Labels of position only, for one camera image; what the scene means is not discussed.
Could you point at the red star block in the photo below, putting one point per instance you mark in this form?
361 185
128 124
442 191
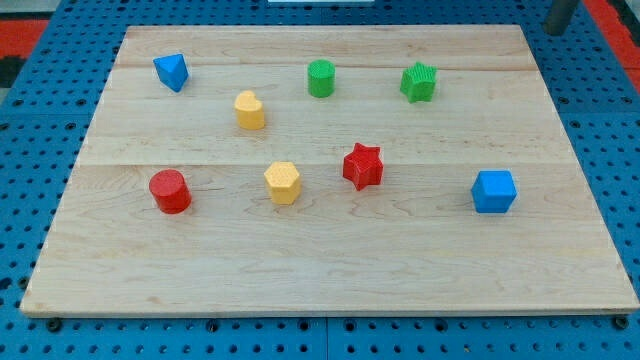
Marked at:
363 166

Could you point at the green star block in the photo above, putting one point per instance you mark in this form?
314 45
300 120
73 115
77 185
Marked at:
418 82

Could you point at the blue cube block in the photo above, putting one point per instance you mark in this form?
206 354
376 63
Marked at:
493 191

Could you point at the yellow hexagon block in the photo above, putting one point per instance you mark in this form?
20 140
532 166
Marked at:
283 182

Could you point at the wooden board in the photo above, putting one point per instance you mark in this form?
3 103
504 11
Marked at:
412 246

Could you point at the yellow heart block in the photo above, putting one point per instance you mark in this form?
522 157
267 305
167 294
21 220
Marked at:
249 111

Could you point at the green cylinder block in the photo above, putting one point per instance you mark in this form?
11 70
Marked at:
320 78

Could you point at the red cylinder block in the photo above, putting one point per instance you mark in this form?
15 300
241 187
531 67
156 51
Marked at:
170 191

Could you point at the blue triangular prism block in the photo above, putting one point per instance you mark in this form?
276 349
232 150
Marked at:
172 71

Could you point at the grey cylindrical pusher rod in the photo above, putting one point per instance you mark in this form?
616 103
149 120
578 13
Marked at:
559 16

